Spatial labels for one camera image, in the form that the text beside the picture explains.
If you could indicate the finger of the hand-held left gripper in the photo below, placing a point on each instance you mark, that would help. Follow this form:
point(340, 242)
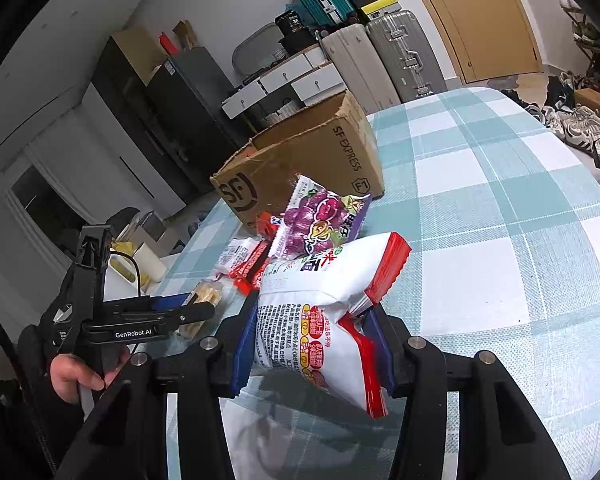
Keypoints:
point(170, 301)
point(195, 312)

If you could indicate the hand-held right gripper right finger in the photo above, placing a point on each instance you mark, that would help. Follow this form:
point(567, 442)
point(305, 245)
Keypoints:
point(380, 355)

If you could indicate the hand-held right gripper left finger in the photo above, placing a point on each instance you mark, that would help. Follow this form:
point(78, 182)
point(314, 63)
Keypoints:
point(242, 355)

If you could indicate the yellow cake packet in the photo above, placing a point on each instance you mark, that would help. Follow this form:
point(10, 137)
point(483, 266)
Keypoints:
point(205, 305)

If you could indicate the long red wafer packet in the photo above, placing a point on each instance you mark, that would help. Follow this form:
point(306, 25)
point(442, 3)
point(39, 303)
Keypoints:
point(250, 270)

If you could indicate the white red-edged snack bag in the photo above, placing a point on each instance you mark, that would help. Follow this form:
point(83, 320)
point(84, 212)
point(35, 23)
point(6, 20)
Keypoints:
point(300, 310)

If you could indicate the small white snack packet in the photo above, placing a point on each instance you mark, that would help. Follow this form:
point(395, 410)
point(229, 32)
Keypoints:
point(240, 255)

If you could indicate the small red snack packet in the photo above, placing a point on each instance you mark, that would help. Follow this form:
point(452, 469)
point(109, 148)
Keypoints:
point(267, 222)

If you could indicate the large purple candy bag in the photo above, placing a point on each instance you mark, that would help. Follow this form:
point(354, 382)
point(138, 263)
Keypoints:
point(310, 215)

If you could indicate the brown cardboard box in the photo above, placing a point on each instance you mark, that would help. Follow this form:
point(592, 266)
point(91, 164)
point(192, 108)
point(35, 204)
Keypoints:
point(305, 160)

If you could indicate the person's left hand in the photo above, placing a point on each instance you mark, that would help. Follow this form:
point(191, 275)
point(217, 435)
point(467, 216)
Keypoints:
point(72, 377)

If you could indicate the cream tumbler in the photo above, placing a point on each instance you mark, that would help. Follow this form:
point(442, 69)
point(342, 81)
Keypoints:
point(150, 260)

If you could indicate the dark cloth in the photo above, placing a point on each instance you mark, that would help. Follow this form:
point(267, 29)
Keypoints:
point(115, 220)

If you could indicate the dark grey fridge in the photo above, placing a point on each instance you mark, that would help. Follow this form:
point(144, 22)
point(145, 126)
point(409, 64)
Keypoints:
point(195, 110)

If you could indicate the dark glass wardrobe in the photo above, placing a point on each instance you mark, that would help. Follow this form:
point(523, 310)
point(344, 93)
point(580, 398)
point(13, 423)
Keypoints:
point(130, 110)

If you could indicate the woven laundry basket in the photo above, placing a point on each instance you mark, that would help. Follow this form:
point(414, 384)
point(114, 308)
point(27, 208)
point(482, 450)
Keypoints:
point(275, 112)

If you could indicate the white desk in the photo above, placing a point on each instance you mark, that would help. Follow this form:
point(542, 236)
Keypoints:
point(285, 76)

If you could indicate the red box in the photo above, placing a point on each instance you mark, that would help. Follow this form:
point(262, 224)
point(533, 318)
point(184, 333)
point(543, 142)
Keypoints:
point(166, 42)

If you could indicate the white drawer cabinet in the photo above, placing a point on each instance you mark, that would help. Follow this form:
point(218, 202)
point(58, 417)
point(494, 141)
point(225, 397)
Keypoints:
point(320, 84)

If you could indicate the grey-framed oval mirror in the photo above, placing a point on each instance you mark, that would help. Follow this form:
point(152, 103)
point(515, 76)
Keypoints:
point(252, 50)

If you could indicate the brown cardboard pieces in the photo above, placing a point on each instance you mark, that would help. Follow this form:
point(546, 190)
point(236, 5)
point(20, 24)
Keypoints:
point(185, 35)

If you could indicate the black case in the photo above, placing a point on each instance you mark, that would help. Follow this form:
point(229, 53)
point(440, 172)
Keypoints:
point(297, 40)

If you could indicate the beige suitcase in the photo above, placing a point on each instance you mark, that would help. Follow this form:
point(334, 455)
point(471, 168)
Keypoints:
point(355, 65)

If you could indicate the scattered group of sneakers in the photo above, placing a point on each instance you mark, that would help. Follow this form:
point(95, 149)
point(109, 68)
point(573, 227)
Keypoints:
point(570, 120)

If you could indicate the black tin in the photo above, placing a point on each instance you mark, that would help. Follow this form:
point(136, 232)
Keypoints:
point(290, 22)

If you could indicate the silver suitcase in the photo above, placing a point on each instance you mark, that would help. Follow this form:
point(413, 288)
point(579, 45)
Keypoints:
point(405, 50)

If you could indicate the small cardboard box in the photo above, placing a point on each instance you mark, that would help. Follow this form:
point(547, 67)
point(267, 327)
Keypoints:
point(595, 102)

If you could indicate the wooden door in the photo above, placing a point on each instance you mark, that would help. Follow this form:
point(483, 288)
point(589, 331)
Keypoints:
point(485, 25)

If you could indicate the yellow and black shoebox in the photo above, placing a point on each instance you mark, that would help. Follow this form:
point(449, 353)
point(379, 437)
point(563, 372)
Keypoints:
point(378, 8)

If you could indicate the wooden shoe rack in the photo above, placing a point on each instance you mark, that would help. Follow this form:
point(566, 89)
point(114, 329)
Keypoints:
point(587, 40)

